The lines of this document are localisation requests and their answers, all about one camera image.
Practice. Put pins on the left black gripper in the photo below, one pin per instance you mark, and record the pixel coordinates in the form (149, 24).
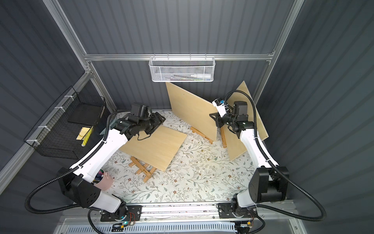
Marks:
(158, 121)

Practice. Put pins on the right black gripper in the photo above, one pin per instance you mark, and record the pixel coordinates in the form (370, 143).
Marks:
(220, 119)

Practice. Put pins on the wooden easel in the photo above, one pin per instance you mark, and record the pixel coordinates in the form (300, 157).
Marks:
(201, 134)
(223, 136)
(142, 168)

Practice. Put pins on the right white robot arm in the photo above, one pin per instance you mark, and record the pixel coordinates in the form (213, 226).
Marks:
(266, 185)

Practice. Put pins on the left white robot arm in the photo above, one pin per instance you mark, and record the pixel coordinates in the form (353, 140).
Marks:
(78, 187)

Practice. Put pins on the white marker in basket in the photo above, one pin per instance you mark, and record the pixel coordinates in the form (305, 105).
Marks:
(204, 77)

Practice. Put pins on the teal calculator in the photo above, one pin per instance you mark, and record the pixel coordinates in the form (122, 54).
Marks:
(103, 129)

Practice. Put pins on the yellow green pen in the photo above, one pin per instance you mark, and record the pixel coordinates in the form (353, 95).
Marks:
(86, 137)

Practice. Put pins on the yellow sticky note pad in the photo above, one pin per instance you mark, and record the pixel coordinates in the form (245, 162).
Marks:
(83, 132)

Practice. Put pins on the pink pen cup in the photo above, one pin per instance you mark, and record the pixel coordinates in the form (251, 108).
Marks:
(103, 180)

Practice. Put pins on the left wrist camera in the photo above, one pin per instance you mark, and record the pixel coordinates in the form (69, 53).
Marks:
(140, 112)

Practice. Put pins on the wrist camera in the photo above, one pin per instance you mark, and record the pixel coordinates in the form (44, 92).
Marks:
(140, 112)
(221, 105)

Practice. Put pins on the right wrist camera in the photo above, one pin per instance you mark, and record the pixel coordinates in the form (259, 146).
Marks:
(221, 105)

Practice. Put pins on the white wire mesh basket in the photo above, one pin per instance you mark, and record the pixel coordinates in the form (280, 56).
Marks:
(169, 70)

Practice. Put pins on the black wire wall basket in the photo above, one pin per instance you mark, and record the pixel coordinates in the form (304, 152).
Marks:
(55, 135)

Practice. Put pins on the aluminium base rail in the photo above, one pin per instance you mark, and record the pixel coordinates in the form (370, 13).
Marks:
(182, 218)

